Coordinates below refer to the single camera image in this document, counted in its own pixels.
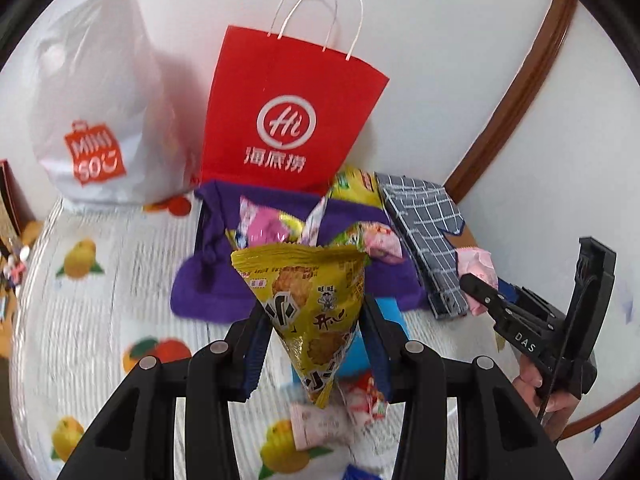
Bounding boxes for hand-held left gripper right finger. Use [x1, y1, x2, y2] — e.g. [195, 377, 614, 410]
[360, 295, 576, 480]

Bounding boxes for large pink snack packet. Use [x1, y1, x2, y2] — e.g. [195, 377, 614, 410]
[239, 196, 301, 247]

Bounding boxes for blue tissue pack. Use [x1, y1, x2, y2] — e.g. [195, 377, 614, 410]
[292, 296, 411, 386]

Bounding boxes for cluster of small bottles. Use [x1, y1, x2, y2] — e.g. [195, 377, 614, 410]
[0, 242, 31, 291]

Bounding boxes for strawberry print snack packet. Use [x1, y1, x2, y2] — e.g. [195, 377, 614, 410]
[345, 375, 388, 423]

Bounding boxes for brown wooden door frame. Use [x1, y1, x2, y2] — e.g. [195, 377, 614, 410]
[442, 0, 581, 201]

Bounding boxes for plain pink snack packet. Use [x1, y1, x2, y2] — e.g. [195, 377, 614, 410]
[452, 245, 498, 317]

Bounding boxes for person's right hand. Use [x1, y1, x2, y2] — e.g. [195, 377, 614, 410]
[512, 352, 576, 441]

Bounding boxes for yellow green snack bag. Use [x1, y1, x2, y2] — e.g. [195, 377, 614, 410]
[330, 166, 385, 208]

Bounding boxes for yellow biscuit packet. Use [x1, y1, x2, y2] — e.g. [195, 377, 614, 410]
[231, 242, 371, 408]

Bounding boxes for white plastic bag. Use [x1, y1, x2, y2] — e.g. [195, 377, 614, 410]
[27, 0, 201, 211]

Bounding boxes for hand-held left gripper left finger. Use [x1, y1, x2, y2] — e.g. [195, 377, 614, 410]
[57, 305, 273, 480]

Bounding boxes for pale pink snack packet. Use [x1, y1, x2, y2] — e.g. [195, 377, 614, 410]
[290, 402, 356, 451]

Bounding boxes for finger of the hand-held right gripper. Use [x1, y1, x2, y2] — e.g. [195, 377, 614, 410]
[459, 274, 526, 322]
[497, 282, 556, 317]

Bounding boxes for purple cloth tray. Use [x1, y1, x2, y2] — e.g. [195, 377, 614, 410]
[170, 178, 426, 323]

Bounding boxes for wooden nightstand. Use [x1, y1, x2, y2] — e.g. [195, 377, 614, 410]
[0, 220, 46, 361]

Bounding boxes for white red blue packet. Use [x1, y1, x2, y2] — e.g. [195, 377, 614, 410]
[300, 195, 328, 248]

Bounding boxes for panda print pink packet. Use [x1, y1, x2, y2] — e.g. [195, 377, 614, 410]
[362, 222, 403, 263]

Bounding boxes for red paper bag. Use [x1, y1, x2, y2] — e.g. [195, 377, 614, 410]
[200, 0, 391, 196]

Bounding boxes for grey checked folded cloth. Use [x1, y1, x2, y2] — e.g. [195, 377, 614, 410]
[374, 172, 471, 321]

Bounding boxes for green snack packet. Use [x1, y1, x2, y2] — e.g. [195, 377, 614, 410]
[327, 222, 368, 252]

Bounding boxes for fruit print tablecloth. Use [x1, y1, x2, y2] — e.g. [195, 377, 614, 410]
[10, 195, 506, 480]

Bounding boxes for patterned gift box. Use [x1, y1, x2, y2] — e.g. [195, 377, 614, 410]
[0, 159, 25, 241]

